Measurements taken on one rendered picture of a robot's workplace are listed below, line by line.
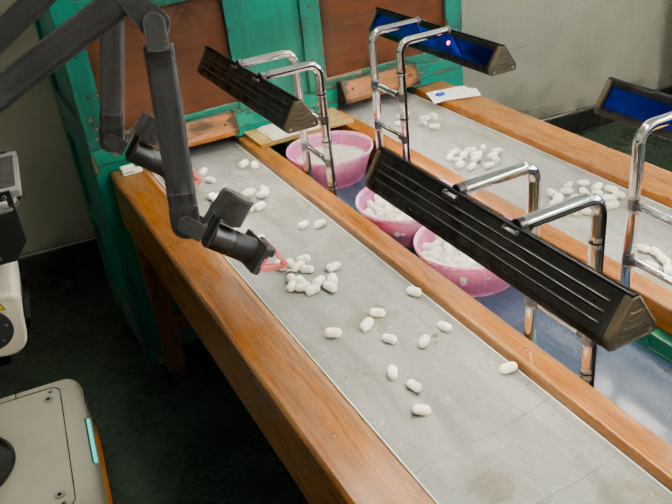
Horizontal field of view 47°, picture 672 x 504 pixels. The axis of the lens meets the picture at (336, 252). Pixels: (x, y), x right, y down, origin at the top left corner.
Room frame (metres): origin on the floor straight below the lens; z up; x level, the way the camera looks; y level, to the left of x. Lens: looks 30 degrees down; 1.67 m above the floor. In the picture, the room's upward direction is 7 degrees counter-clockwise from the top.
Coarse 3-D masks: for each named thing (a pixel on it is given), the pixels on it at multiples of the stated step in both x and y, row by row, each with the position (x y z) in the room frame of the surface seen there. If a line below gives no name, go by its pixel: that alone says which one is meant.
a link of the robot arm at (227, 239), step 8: (216, 216) 1.41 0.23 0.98; (208, 224) 1.42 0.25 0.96; (216, 224) 1.39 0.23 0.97; (208, 232) 1.40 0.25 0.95; (216, 232) 1.38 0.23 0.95; (224, 232) 1.39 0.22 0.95; (232, 232) 1.41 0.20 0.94; (208, 240) 1.38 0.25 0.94; (216, 240) 1.38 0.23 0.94; (224, 240) 1.38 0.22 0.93; (232, 240) 1.39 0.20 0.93; (208, 248) 1.38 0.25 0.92; (216, 248) 1.38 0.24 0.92; (224, 248) 1.38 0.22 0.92; (232, 248) 1.39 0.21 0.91
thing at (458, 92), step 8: (448, 88) 2.63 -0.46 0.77; (456, 88) 2.62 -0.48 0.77; (464, 88) 2.61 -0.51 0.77; (472, 88) 2.61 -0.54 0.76; (432, 96) 2.57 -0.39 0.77; (440, 96) 2.55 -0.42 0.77; (448, 96) 2.54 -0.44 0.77; (456, 96) 2.53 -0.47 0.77; (464, 96) 2.52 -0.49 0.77; (472, 96) 2.51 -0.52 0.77
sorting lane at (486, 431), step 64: (256, 192) 2.02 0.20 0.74; (320, 256) 1.61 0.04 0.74; (320, 320) 1.35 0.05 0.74; (384, 320) 1.32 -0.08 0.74; (448, 320) 1.29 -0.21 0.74; (384, 384) 1.12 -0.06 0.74; (448, 384) 1.10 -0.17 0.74; (512, 384) 1.08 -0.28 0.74; (448, 448) 0.94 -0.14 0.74; (512, 448) 0.92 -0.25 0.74; (576, 448) 0.91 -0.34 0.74
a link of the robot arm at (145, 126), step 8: (144, 112) 1.85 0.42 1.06; (144, 120) 1.83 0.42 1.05; (152, 120) 1.82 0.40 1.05; (136, 128) 1.82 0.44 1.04; (144, 128) 1.82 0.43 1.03; (152, 128) 1.81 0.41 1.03; (112, 136) 1.79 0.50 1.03; (128, 136) 1.82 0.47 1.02; (144, 136) 1.81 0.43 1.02; (152, 136) 1.81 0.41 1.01; (104, 144) 1.78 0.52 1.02; (112, 144) 1.78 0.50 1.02; (120, 144) 1.79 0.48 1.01; (120, 152) 1.78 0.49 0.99
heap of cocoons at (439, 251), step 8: (440, 240) 1.62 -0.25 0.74; (424, 248) 1.60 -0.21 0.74; (432, 248) 1.58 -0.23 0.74; (440, 248) 1.58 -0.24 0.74; (448, 248) 1.57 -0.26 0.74; (432, 256) 1.55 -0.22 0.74; (440, 256) 1.54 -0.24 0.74; (448, 256) 1.54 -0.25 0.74; (456, 256) 1.55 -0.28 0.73; (464, 256) 1.53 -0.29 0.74; (448, 264) 1.51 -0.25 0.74; (456, 264) 1.51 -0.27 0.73; (464, 264) 1.49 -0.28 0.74; (472, 264) 1.50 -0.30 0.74; (464, 280) 1.44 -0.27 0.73
